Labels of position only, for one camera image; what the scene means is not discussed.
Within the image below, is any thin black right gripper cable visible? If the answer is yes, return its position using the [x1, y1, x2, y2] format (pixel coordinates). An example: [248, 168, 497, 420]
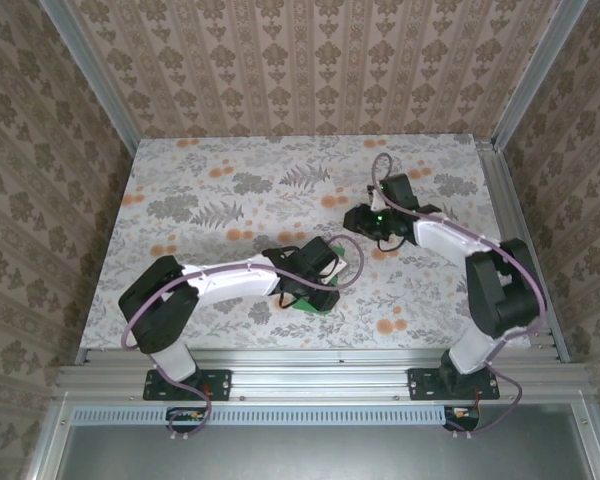
[377, 233, 410, 252]

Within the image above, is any grey metal panel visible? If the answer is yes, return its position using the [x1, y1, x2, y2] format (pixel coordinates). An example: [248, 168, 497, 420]
[54, 422, 597, 480]

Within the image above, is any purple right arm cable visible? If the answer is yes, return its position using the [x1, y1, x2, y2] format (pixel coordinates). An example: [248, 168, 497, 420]
[371, 152, 549, 441]

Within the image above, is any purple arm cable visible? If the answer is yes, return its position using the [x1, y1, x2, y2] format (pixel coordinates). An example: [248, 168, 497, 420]
[121, 234, 366, 444]
[371, 152, 549, 441]

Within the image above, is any floral patterned table cover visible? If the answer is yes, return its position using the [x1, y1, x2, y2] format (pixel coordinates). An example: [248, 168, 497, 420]
[79, 133, 532, 351]

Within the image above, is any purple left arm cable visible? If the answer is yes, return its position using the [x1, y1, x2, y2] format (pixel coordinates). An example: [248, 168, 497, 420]
[121, 234, 366, 444]

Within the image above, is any aluminium corner post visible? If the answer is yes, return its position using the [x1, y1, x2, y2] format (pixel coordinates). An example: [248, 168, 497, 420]
[488, 0, 590, 151]
[38, 0, 142, 156]

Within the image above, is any aluminium side rail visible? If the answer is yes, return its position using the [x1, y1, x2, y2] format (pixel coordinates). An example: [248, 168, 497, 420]
[474, 138, 572, 364]

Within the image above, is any aluminium frame bar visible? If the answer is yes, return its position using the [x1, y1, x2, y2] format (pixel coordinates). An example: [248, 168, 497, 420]
[572, 394, 600, 480]
[22, 394, 76, 480]

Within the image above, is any small connector board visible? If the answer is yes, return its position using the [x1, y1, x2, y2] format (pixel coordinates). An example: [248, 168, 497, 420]
[167, 407, 206, 434]
[443, 405, 482, 432]

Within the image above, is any aluminium front frame rail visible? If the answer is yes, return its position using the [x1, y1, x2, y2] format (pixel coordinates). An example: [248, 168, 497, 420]
[53, 348, 590, 401]

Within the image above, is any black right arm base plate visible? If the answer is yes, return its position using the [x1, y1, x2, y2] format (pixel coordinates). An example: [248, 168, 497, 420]
[407, 367, 501, 401]

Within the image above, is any grey slotted cable duct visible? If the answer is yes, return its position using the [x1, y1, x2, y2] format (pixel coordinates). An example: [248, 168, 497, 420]
[71, 404, 449, 425]

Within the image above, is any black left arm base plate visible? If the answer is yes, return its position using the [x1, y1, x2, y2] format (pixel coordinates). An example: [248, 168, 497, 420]
[143, 368, 232, 402]

